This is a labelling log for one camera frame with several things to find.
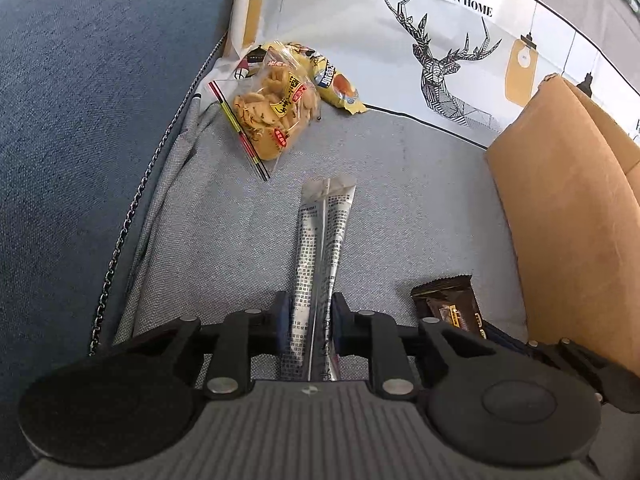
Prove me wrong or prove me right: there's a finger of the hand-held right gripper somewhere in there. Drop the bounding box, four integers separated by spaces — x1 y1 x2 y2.
483 329 640 407

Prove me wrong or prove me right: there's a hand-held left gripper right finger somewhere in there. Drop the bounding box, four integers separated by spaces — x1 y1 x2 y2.
332 292 501 400

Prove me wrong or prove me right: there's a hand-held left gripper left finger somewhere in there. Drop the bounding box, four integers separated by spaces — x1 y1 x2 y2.
122 292 293 401

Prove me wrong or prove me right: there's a long silver snack packet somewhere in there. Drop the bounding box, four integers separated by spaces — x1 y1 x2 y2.
279 176 357 383

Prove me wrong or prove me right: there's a dark brown snack bar packet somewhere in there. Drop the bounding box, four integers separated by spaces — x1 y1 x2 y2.
410 274 488 341

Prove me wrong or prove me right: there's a brown cardboard box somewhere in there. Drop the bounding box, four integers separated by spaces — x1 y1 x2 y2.
485 74 640 356

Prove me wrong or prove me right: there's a grey zippered seat cushion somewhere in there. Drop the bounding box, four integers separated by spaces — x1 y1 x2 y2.
90 35 531 396

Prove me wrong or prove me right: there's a clear bag of cookies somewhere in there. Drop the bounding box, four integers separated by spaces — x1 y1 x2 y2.
209 42 323 181

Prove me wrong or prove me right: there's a yellow snack packet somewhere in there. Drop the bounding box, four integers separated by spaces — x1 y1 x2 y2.
300 45 368 116

